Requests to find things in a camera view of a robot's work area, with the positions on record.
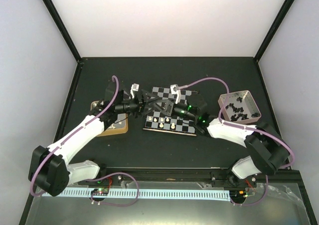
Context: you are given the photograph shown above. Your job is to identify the black and white chessboard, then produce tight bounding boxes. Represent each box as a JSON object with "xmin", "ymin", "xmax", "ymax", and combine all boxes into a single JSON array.
[{"xmin": 143, "ymin": 86, "xmax": 198, "ymax": 136}]

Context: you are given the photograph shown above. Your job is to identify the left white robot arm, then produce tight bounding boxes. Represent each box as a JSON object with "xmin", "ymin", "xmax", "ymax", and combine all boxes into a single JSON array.
[{"xmin": 28, "ymin": 89, "xmax": 159, "ymax": 196}]

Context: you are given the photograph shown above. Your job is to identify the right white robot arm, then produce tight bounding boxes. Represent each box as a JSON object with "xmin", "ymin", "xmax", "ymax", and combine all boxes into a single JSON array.
[{"xmin": 150, "ymin": 94, "xmax": 290, "ymax": 187}]

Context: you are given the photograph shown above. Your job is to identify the white pieces in tin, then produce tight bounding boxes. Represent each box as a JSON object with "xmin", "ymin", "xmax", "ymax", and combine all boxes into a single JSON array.
[{"xmin": 108, "ymin": 123, "xmax": 117, "ymax": 130}]

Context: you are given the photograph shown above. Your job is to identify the black pieces in tray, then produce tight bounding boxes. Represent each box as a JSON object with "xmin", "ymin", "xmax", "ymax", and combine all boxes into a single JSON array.
[{"xmin": 225, "ymin": 96, "xmax": 261, "ymax": 123}]

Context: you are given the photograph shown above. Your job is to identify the left circuit board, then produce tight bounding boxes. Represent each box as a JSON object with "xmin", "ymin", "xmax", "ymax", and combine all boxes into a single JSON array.
[{"xmin": 91, "ymin": 188, "xmax": 109, "ymax": 196}]

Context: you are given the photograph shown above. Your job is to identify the circuit board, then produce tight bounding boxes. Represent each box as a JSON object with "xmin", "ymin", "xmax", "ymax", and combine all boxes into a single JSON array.
[
  {"xmin": 230, "ymin": 190, "xmax": 255, "ymax": 198},
  {"xmin": 91, "ymin": 188, "xmax": 109, "ymax": 196}
]

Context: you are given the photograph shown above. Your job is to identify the right circuit board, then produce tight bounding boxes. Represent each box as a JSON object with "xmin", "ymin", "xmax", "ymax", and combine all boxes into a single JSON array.
[{"xmin": 230, "ymin": 190, "xmax": 255, "ymax": 198}]

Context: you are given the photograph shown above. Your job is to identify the gold tin tray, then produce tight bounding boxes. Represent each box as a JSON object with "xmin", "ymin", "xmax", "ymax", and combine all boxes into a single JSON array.
[{"xmin": 98, "ymin": 114, "xmax": 128, "ymax": 137}]

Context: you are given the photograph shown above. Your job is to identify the pink mesh tray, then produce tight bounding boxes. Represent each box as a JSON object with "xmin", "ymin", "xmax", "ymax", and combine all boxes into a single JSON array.
[{"xmin": 218, "ymin": 90, "xmax": 262, "ymax": 124}]

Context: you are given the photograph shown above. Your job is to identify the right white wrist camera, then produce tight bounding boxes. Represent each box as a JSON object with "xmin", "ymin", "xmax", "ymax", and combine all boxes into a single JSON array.
[{"xmin": 170, "ymin": 84, "xmax": 181, "ymax": 104}]

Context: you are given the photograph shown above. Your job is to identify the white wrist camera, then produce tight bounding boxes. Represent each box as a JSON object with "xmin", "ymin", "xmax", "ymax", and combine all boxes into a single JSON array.
[
  {"xmin": 170, "ymin": 84, "xmax": 181, "ymax": 104},
  {"xmin": 130, "ymin": 83, "xmax": 139, "ymax": 99}
]

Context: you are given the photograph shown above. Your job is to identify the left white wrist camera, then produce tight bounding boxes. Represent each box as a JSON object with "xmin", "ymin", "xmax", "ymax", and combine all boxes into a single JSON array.
[{"xmin": 130, "ymin": 83, "xmax": 139, "ymax": 99}]

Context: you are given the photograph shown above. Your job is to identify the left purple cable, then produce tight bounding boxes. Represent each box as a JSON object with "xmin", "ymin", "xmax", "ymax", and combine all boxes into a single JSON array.
[{"xmin": 29, "ymin": 75, "xmax": 120, "ymax": 197}]

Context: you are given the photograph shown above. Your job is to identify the purple cable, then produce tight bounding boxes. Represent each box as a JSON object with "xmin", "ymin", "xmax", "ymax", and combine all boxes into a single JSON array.
[
  {"xmin": 179, "ymin": 77, "xmax": 295, "ymax": 168},
  {"xmin": 29, "ymin": 75, "xmax": 120, "ymax": 197}
]

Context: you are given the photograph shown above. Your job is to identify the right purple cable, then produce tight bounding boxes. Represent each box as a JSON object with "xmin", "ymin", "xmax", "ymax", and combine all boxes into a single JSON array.
[{"xmin": 179, "ymin": 77, "xmax": 295, "ymax": 168}]

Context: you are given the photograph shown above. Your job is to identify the light blue slotted cable duct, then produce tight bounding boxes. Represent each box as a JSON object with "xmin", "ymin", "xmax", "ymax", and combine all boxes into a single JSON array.
[{"xmin": 41, "ymin": 187, "xmax": 230, "ymax": 201}]

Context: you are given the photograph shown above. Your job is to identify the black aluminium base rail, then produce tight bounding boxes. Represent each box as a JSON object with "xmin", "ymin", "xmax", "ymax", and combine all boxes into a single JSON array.
[{"xmin": 98, "ymin": 168, "xmax": 303, "ymax": 188}]

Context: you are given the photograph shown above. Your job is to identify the left black frame post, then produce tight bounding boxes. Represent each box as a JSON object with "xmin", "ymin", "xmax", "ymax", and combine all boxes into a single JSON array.
[{"xmin": 42, "ymin": 0, "xmax": 81, "ymax": 62}]

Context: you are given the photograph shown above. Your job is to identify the black frame post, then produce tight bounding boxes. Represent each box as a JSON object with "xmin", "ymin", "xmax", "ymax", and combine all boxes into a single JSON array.
[
  {"xmin": 254, "ymin": 0, "xmax": 295, "ymax": 62},
  {"xmin": 42, "ymin": 0, "xmax": 81, "ymax": 62}
]

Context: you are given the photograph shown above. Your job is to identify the right black frame post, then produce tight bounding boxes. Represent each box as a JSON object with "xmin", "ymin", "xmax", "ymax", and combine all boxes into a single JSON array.
[{"xmin": 254, "ymin": 0, "xmax": 295, "ymax": 62}]

